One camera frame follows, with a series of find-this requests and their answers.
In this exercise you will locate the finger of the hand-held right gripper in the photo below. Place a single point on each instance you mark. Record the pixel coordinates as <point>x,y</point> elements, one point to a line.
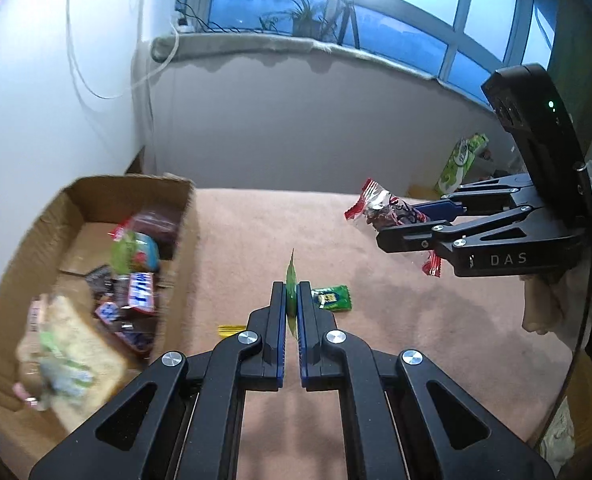
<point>405,237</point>
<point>440,207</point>

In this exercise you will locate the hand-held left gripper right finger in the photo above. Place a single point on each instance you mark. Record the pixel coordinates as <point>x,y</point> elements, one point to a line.
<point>303,355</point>

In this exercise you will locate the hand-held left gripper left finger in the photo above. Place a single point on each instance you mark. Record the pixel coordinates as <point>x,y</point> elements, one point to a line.
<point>280,350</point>

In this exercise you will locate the red-edged clear snack packet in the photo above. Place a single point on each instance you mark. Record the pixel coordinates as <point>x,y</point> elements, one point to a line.
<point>375,205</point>

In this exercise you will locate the thin green snack packet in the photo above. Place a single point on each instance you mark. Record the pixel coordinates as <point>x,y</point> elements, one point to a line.
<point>291,295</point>

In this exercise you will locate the clear packet with brown cake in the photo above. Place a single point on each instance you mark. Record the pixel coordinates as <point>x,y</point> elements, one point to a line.
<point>153,225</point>

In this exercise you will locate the black snack packet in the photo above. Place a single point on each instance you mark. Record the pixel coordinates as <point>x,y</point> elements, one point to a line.
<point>100,279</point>

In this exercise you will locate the brown cardboard box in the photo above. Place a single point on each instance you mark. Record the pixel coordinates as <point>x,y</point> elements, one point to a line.
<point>101,200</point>

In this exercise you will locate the person's right forearm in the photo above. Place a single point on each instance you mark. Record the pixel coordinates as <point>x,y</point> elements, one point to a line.
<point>550,305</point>

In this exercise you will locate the green white bag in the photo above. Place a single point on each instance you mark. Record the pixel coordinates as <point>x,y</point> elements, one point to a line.
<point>460,160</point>

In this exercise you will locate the yellow candy packet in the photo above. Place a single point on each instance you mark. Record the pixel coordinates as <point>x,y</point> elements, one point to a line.
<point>232,330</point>

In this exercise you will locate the green candy packet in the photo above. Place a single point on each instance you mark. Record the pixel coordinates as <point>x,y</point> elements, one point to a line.
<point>332,299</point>

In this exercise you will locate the small blue candy bar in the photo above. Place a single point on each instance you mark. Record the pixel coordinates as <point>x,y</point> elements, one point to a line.
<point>137,341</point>
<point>108,312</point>

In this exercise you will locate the large blue white candy bar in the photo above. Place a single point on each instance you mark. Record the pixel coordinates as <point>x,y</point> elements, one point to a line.
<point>142,290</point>

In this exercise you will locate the green pink snack packet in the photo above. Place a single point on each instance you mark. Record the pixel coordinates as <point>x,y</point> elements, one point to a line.
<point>136,252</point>

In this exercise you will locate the window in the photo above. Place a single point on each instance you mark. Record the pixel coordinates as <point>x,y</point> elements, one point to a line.
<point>405,25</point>

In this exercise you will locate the sliced bread packet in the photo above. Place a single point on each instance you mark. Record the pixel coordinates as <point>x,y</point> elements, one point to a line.
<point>86,355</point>

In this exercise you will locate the black tripod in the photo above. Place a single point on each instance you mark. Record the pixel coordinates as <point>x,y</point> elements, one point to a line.
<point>348,20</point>

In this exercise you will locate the grey stone windowsill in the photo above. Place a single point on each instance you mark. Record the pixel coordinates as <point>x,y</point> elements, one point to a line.
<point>276,46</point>

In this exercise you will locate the potted plant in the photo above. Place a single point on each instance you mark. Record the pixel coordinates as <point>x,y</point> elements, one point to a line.
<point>303,17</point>

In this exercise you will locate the pink candy packet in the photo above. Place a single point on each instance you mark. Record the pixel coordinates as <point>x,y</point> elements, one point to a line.
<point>26,396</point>

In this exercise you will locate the white wardrobe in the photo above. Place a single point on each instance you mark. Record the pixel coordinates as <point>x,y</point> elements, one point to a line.
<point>51,85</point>

